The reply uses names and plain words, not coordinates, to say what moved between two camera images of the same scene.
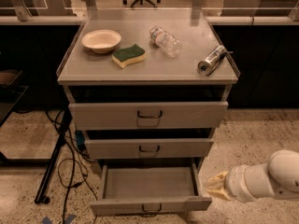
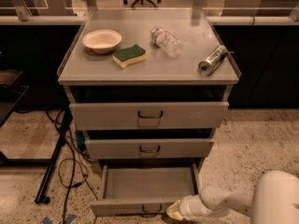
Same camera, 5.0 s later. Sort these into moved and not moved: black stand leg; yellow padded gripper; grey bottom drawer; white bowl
Moved: yellow padded gripper
Not moved: white bowl; grey bottom drawer; black stand leg
